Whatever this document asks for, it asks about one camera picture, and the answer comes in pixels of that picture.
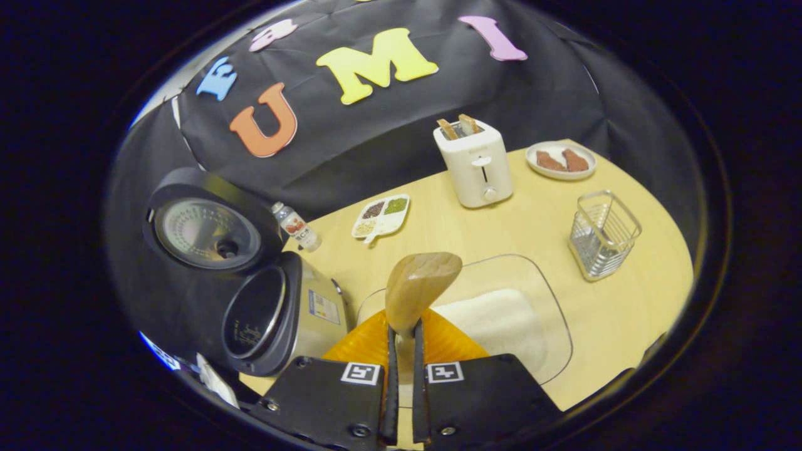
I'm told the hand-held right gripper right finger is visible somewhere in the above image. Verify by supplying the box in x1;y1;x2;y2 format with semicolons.
412;308;565;451

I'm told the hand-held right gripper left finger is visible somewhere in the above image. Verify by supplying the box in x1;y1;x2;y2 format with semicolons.
249;310;400;451

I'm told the wooden spoon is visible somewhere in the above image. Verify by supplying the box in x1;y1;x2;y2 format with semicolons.
385;252;463;408

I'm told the clear tray of rice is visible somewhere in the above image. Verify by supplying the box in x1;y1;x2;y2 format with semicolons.
355;254;574;408

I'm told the black rice cooker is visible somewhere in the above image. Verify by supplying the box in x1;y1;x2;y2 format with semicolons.
142;167;355;378

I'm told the metal wire chopstick holder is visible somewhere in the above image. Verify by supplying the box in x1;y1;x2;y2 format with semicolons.
568;190;643;282

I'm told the white divided grain dish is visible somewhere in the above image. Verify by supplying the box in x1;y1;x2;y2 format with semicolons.
351;194;411;245

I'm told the small clear bottle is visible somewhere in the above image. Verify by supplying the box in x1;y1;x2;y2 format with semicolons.
271;202;323;253

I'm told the white toaster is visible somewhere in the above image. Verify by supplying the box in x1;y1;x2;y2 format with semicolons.
433;119;514;209

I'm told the computer monitor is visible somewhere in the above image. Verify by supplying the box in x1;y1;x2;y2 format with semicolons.
139;331;182;371

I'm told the white round plate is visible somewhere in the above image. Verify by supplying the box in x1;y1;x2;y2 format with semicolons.
526;140;597;182

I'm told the black backdrop cloth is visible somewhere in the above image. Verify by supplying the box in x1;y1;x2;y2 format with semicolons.
103;0;702;351

